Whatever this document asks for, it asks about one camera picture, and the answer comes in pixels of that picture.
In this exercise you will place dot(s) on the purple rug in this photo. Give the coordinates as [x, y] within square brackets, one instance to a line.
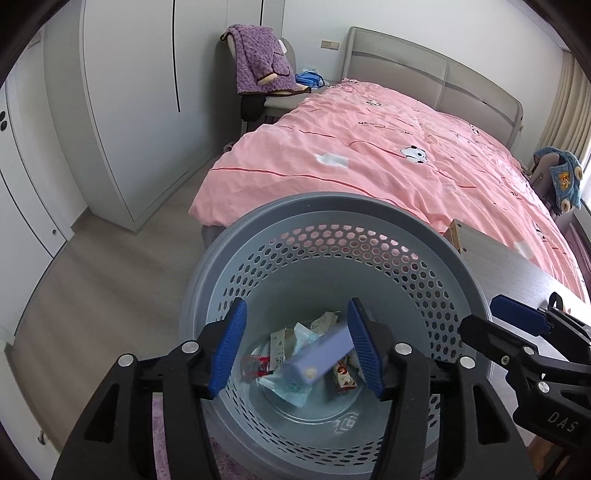
[226, 461]

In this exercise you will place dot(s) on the pink printed duvet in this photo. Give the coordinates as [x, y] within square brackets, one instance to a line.
[369, 161]

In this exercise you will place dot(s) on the purple box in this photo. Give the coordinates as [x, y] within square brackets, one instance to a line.
[318, 355]

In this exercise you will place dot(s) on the white wardrobe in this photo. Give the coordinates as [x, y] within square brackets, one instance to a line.
[129, 115]

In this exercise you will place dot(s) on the red candy wrapper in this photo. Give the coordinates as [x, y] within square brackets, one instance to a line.
[256, 364]

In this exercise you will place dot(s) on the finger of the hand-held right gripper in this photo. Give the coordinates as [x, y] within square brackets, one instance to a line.
[494, 339]
[517, 314]

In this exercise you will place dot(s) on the beige curtain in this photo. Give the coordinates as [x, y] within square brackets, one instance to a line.
[568, 106]

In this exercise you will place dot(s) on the small white tissue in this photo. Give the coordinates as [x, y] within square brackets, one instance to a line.
[332, 159]

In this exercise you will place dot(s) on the black cloth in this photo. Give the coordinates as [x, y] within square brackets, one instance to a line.
[253, 108]

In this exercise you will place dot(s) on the blue plush jacket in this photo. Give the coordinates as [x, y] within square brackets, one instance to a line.
[565, 180]

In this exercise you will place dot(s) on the white chair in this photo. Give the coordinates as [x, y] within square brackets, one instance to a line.
[286, 102]

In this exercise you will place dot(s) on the red white snack wrapper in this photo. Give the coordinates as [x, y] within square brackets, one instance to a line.
[344, 376]

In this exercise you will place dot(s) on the grey perforated plastic basket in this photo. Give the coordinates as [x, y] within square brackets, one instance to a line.
[323, 258]

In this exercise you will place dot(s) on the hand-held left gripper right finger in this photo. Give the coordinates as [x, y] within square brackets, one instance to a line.
[364, 350]

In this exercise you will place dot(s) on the wall switch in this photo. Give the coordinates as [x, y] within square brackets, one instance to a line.
[330, 44]

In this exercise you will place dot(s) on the printed paper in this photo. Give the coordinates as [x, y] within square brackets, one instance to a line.
[281, 350]

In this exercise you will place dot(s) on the blue bag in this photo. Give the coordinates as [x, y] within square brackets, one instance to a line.
[310, 78]

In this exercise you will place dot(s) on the purple fleece robe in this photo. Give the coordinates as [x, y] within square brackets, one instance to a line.
[258, 55]

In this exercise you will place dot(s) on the blue white wipes packet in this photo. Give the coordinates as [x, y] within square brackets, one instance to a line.
[286, 392]

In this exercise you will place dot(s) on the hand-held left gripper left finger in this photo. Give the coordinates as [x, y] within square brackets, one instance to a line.
[226, 350]

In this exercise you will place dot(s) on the grey bed headboard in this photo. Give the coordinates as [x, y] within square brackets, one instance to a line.
[415, 78]

